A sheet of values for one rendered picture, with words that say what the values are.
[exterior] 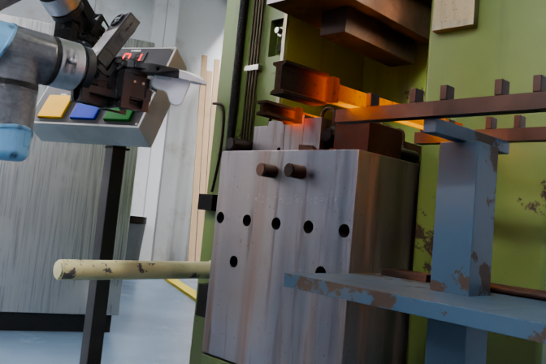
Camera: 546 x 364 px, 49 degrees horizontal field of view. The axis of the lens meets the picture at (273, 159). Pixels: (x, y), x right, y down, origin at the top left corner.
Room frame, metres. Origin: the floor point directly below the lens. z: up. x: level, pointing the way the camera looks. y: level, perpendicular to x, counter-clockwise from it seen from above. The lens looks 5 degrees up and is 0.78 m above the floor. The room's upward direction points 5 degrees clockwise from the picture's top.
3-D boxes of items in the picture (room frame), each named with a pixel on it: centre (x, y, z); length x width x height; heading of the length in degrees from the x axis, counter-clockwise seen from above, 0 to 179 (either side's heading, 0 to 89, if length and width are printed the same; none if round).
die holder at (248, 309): (1.41, -0.21, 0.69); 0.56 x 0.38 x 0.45; 136
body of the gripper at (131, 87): (0.95, 0.27, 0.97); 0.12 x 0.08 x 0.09; 136
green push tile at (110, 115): (1.47, 0.39, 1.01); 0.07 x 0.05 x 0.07; 71
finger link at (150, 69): (0.97, 0.21, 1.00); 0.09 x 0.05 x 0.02; 100
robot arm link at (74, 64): (0.90, 0.33, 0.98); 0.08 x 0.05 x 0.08; 46
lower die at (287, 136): (1.44, -0.17, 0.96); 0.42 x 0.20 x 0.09; 136
